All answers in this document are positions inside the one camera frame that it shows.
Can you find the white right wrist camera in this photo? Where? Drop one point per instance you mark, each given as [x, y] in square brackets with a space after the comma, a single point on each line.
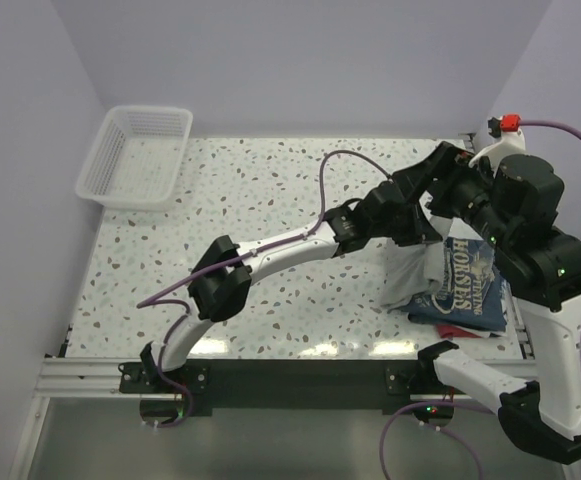
[508, 138]

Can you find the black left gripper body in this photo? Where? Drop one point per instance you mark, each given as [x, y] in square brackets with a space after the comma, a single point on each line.
[404, 228]

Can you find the white plastic basket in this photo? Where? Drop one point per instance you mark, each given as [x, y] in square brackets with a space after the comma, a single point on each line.
[135, 159]

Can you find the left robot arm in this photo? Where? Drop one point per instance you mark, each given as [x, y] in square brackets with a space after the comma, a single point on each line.
[219, 284]

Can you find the aluminium rail frame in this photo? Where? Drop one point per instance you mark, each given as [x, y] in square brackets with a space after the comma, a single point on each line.
[82, 427]

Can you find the grey tank top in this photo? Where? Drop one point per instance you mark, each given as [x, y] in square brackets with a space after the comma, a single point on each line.
[415, 270]

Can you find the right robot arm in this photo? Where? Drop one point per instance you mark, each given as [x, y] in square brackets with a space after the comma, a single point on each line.
[542, 416]

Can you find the folded blue printed tank top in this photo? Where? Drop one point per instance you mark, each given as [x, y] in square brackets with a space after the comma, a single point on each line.
[472, 292]

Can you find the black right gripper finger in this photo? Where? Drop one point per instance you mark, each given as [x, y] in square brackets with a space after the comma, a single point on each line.
[447, 198]
[414, 180]

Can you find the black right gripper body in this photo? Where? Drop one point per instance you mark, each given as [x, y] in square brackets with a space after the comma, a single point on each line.
[478, 211]

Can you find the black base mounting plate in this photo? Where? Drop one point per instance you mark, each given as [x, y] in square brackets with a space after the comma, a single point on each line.
[206, 385]

